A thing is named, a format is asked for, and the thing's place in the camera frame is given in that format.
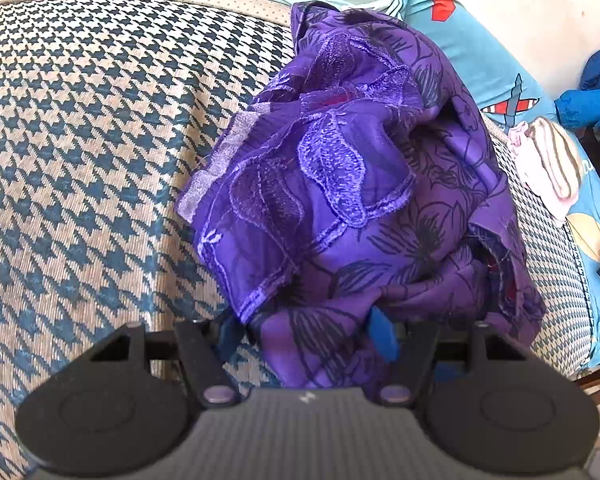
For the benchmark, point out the purple floral sweater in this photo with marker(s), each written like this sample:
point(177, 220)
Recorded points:
point(355, 185)

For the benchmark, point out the blue jacket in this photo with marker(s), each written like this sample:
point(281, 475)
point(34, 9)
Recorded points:
point(587, 100)

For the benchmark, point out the blue printed cover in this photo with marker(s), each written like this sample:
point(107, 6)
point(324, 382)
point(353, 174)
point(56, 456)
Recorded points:
point(480, 60)

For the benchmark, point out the pink striped folded clothes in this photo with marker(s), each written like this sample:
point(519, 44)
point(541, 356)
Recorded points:
point(550, 170)

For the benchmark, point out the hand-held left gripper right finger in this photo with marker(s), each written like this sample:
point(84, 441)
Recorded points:
point(382, 332)

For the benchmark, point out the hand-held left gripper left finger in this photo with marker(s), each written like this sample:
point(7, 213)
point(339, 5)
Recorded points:
point(226, 337)

